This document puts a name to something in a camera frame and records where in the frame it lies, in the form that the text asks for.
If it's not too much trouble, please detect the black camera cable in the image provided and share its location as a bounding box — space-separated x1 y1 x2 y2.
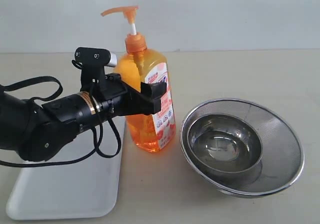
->
0 83 122 168

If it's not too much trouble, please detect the orange dish soap pump bottle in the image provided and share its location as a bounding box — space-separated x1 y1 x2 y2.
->
101 6 176 152

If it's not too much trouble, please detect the stainless steel bowl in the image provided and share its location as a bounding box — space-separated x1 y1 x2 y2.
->
186 113 263 182

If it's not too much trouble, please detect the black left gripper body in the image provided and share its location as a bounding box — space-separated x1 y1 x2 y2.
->
93 74 140 118

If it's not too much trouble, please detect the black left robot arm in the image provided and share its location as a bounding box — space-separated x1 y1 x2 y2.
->
0 74 167 167

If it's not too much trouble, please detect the stainless steel mesh colander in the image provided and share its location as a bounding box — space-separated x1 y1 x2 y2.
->
179 98 305 198

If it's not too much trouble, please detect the white rectangular plastic tray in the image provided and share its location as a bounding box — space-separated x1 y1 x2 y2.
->
5 117 126 221

